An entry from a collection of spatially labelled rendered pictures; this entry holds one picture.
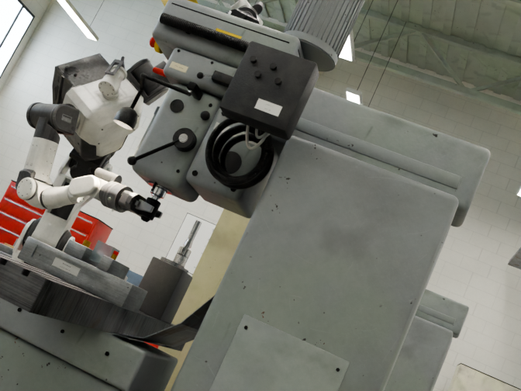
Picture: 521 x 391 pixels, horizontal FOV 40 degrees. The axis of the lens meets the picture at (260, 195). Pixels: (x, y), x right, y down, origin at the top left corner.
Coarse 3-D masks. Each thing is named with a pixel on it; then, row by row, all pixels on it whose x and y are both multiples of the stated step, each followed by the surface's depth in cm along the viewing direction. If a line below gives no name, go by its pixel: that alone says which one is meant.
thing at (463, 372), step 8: (464, 368) 963; (472, 368) 961; (456, 376) 962; (464, 376) 960; (472, 376) 959; (480, 376) 957; (488, 376) 955; (456, 384) 960; (464, 384) 958; (472, 384) 956; (480, 384) 955; (488, 384) 953; (496, 384) 951; (504, 384) 950
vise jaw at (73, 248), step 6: (72, 240) 203; (66, 246) 203; (72, 246) 202; (78, 246) 202; (84, 246) 202; (66, 252) 202; (72, 252) 202; (78, 252) 202; (84, 252) 201; (90, 252) 205; (78, 258) 201; (84, 258) 203; (90, 264) 208; (96, 264) 212
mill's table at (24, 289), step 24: (0, 264) 162; (24, 264) 185; (0, 288) 160; (24, 288) 159; (48, 288) 161; (72, 288) 175; (48, 312) 165; (72, 312) 177; (96, 312) 190; (120, 312) 205; (144, 336) 231
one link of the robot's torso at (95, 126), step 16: (64, 64) 266; (80, 64) 269; (96, 64) 272; (64, 80) 263; (80, 80) 264; (96, 80) 267; (64, 96) 261; (80, 96) 259; (96, 96) 261; (128, 96) 267; (80, 112) 258; (96, 112) 257; (112, 112) 262; (80, 128) 261; (96, 128) 259; (112, 128) 265; (80, 144) 270; (96, 144) 266; (112, 144) 276
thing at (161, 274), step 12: (156, 264) 246; (168, 264) 246; (144, 276) 246; (156, 276) 245; (168, 276) 245; (180, 276) 245; (144, 288) 245; (156, 288) 244; (168, 288) 244; (180, 288) 252; (144, 300) 244; (156, 300) 243; (168, 300) 243; (180, 300) 261; (144, 312) 243; (156, 312) 243; (168, 312) 250
